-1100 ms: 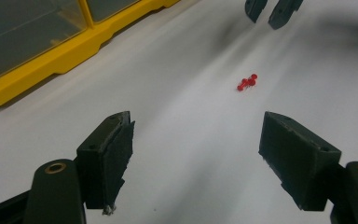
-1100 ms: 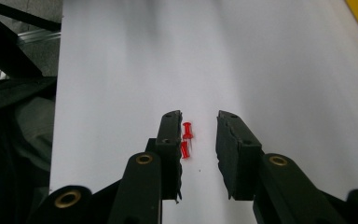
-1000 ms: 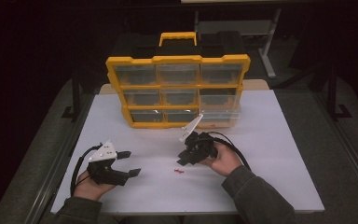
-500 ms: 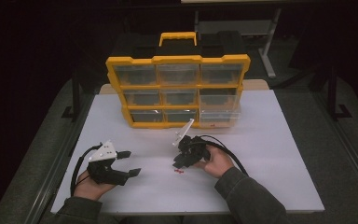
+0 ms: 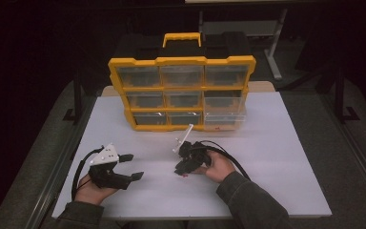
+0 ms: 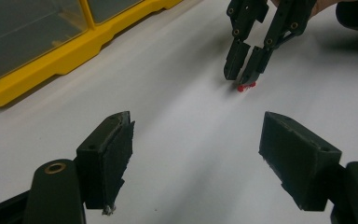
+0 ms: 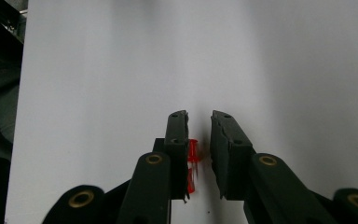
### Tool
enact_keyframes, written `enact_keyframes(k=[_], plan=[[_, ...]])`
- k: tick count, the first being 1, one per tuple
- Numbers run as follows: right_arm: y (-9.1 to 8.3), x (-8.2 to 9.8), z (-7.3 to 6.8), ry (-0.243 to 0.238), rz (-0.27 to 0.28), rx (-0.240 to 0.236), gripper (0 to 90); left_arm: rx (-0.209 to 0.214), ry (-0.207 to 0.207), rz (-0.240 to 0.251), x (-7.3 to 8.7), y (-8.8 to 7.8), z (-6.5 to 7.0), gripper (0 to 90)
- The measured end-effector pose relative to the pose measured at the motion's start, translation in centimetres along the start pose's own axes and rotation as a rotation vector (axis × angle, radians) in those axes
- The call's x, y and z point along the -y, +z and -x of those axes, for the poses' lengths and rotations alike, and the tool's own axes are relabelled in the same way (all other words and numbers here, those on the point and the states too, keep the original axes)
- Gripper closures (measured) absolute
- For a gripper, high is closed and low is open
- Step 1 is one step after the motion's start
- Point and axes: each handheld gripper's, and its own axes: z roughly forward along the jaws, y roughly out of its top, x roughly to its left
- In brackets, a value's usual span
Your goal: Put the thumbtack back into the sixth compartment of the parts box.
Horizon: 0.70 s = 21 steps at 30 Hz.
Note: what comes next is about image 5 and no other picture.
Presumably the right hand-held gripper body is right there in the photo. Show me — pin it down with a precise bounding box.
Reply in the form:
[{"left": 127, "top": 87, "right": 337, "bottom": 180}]
[{"left": 172, "top": 123, "right": 213, "bottom": 172}]

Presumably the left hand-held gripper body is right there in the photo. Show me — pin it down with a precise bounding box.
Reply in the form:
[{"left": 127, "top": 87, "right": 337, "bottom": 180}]
[{"left": 88, "top": 142, "right": 133, "bottom": 191}]

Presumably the clear plastic parts drawer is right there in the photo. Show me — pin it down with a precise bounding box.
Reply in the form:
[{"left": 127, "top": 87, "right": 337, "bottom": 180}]
[{"left": 203, "top": 110, "right": 247, "bottom": 132}]

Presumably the yellow and black organizer cabinet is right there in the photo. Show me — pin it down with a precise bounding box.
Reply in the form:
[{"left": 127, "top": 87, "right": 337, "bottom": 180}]
[{"left": 108, "top": 31, "right": 257, "bottom": 133}]

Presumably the person's left hand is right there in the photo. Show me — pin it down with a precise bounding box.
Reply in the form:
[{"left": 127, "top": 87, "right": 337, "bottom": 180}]
[{"left": 74, "top": 176, "right": 118, "bottom": 206}]

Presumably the person's right hand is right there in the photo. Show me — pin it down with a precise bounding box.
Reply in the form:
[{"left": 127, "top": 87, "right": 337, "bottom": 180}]
[{"left": 193, "top": 150, "right": 236, "bottom": 184}]

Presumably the black metal stand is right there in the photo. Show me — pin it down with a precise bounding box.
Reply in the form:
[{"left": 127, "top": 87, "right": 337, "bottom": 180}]
[
  {"left": 332, "top": 65, "right": 360, "bottom": 125},
  {"left": 62, "top": 71, "right": 85, "bottom": 125}
]

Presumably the grid of clear drawers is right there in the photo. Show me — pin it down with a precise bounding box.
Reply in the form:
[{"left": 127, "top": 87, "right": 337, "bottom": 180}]
[{"left": 115, "top": 65, "right": 250, "bottom": 126}]

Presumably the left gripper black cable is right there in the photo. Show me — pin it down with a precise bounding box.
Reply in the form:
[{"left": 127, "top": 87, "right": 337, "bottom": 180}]
[{"left": 71, "top": 146, "right": 105, "bottom": 201}]

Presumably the grey metal rail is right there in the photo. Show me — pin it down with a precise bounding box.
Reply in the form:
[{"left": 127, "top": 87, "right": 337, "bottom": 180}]
[
  {"left": 318, "top": 94, "right": 366, "bottom": 201},
  {"left": 32, "top": 94, "right": 96, "bottom": 229}
]

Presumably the white metal desk frame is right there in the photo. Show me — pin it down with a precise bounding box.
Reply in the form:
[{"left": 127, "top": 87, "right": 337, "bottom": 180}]
[{"left": 198, "top": 9, "right": 289, "bottom": 80}]

